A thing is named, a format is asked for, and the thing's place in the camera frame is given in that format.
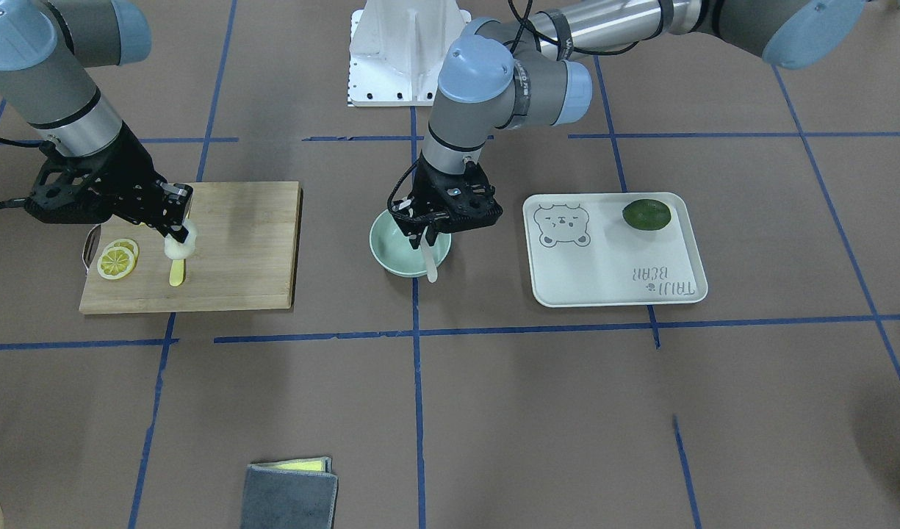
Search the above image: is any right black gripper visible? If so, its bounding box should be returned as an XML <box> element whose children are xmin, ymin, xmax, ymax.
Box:
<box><xmin>24</xmin><ymin>125</ymin><xmax>193</xmax><ymax>244</ymax></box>

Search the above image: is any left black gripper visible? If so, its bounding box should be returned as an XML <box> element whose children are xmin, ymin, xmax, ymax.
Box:
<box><xmin>389</xmin><ymin>155</ymin><xmax>503</xmax><ymax>251</ymax></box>

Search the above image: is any translucent white spoon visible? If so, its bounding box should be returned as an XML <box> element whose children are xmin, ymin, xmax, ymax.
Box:
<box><xmin>420</xmin><ymin>240</ymin><xmax>439</xmax><ymax>284</ymax></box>

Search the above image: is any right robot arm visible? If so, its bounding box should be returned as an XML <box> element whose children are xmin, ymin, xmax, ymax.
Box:
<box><xmin>0</xmin><ymin>1</ymin><xmax>194</xmax><ymax>243</ymax></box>

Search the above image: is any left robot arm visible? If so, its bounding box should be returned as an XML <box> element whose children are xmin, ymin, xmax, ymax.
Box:
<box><xmin>388</xmin><ymin>1</ymin><xmax>864</xmax><ymax>250</ymax></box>

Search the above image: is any mint green bowl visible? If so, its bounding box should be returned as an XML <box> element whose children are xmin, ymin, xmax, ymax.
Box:
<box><xmin>369</xmin><ymin>211</ymin><xmax>452</xmax><ymax>278</ymax></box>

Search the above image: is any yellow plastic knife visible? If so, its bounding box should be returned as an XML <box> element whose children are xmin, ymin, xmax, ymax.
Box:
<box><xmin>168</xmin><ymin>260</ymin><xmax>187</xmax><ymax>287</ymax></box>

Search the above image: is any hidden lemon slice underneath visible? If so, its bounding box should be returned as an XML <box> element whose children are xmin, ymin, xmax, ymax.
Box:
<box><xmin>103</xmin><ymin>238</ymin><xmax>140</xmax><ymax>258</ymax></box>

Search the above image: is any bamboo cutting board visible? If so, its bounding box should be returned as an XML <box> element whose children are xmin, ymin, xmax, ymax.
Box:
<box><xmin>79</xmin><ymin>181</ymin><xmax>302</xmax><ymax>314</ymax></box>

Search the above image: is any cream bear serving tray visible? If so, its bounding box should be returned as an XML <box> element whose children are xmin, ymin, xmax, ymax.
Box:
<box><xmin>522</xmin><ymin>192</ymin><xmax>708</xmax><ymax>308</ymax></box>

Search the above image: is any green avocado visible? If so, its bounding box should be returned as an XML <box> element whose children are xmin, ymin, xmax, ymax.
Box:
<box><xmin>622</xmin><ymin>198</ymin><xmax>672</xmax><ymax>231</ymax></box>

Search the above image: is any grey folded cloth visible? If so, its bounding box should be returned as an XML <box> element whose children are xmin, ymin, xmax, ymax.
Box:
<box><xmin>240</xmin><ymin>456</ymin><xmax>338</xmax><ymax>528</ymax></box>

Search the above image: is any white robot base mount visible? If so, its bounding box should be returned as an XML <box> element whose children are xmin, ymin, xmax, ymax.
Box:
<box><xmin>347</xmin><ymin>1</ymin><xmax>471</xmax><ymax>107</ymax></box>

